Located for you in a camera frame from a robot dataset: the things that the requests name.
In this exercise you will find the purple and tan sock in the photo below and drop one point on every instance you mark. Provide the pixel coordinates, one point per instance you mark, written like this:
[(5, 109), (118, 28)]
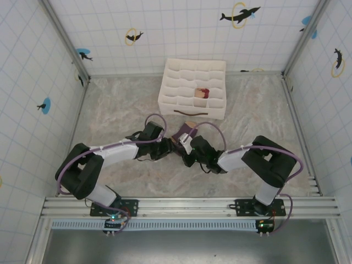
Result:
[(185, 129)]

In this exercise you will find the red and tan striped sock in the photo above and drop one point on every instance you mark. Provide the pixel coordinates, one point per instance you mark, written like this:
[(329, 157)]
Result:
[(202, 93)]

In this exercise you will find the white fabric divider box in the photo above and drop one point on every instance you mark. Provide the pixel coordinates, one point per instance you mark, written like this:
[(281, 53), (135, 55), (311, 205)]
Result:
[(187, 82)]

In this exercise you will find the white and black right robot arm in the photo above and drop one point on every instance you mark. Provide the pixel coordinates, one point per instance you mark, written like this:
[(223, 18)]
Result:
[(269, 165)]

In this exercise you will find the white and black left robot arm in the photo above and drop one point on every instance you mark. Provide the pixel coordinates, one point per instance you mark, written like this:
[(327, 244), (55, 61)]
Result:
[(82, 173)]

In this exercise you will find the small fish blue circle sticker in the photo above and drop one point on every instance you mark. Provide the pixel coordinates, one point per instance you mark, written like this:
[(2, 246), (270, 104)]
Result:
[(45, 105)]

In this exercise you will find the shark on blue oval sticker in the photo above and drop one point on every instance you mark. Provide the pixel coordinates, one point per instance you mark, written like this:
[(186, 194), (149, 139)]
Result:
[(83, 54)]

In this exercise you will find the aluminium mounting rail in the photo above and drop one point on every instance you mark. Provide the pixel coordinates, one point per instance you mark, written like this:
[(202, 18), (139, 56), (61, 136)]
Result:
[(187, 204)]

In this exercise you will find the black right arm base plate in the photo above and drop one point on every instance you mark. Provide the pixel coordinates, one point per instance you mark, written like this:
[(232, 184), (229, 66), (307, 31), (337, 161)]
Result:
[(243, 207)]

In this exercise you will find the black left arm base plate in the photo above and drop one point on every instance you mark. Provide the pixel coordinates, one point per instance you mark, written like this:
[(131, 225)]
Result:
[(129, 207)]

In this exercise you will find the aluminium frame floor bar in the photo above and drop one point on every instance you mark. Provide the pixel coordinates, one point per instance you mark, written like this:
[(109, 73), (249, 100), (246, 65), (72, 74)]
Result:
[(123, 74), (301, 132), (72, 132)]

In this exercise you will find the aluminium frame post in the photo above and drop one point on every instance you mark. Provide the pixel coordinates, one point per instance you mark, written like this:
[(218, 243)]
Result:
[(304, 37), (67, 41)]

